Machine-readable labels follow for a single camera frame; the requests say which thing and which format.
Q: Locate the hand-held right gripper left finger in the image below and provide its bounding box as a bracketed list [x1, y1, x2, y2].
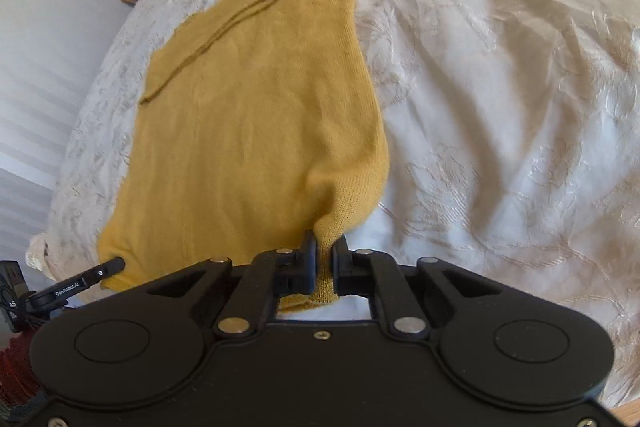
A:
[145, 229, 318, 339]

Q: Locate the white floral bedspread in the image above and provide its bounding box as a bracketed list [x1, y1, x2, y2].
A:
[25, 0, 640, 408]

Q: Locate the person's left forearm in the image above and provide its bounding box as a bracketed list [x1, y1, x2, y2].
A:
[0, 332, 45, 414]

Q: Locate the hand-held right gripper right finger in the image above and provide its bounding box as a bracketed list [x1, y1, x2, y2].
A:
[331, 234, 503, 340]

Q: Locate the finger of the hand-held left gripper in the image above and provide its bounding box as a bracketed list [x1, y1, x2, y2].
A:
[27, 256, 127, 309]

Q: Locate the yellow knit sweater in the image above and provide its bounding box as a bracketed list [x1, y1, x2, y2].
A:
[97, 0, 391, 314]

